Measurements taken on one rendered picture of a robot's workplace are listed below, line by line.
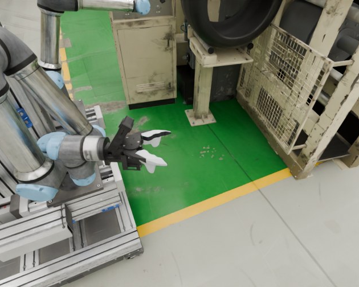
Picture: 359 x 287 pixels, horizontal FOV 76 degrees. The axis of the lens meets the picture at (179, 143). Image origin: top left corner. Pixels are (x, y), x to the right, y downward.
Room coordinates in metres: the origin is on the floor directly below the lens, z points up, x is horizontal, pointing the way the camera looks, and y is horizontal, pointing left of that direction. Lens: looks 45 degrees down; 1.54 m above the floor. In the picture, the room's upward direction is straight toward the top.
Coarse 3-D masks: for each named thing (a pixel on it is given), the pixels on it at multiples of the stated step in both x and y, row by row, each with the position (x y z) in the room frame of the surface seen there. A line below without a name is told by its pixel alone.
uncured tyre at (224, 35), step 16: (192, 0) 1.45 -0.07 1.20; (256, 0) 1.81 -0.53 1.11; (272, 0) 1.56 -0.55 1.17; (192, 16) 1.46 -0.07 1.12; (208, 16) 1.44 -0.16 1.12; (240, 16) 1.80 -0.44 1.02; (256, 16) 1.74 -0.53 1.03; (272, 16) 1.55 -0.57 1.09; (208, 32) 1.45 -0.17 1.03; (224, 32) 1.75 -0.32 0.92; (240, 32) 1.70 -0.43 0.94; (256, 32) 1.52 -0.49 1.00; (224, 48) 1.52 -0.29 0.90
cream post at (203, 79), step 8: (208, 0) 1.87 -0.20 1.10; (216, 0) 1.89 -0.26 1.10; (208, 8) 1.88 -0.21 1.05; (216, 8) 1.89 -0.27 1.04; (216, 16) 1.89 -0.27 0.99; (200, 64) 1.87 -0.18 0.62; (200, 72) 1.87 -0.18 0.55; (208, 72) 1.89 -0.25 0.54; (200, 80) 1.87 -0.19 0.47; (208, 80) 1.89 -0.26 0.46; (200, 88) 1.87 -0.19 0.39; (208, 88) 1.89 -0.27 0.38; (200, 96) 1.87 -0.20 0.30; (208, 96) 1.89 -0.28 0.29; (200, 104) 1.87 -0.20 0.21; (208, 104) 1.89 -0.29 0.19; (200, 112) 1.88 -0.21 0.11
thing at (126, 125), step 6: (126, 120) 0.47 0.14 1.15; (132, 120) 0.48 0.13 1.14; (120, 126) 0.46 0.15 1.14; (126, 126) 0.46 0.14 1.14; (132, 126) 0.47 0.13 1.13; (120, 132) 0.45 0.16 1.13; (126, 132) 0.45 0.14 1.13; (114, 138) 0.45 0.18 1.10; (120, 138) 0.45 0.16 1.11; (114, 144) 0.45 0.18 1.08; (120, 144) 0.45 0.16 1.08; (114, 150) 0.45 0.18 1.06
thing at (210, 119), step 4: (188, 112) 2.00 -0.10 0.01; (192, 112) 2.00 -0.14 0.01; (188, 116) 1.93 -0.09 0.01; (208, 116) 1.93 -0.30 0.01; (212, 116) 1.93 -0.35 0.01; (192, 120) 1.87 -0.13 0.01; (196, 120) 1.86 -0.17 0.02; (200, 120) 1.87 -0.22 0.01; (204, 120) 1.87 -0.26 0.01; (208, 120) 1.87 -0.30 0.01; (212, 120) 1.86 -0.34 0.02; (192, 124) 1.80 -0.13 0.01; (196, 124) 1.80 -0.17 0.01; (200, 124) 1.80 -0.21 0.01; (204, 124) 1.82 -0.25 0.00
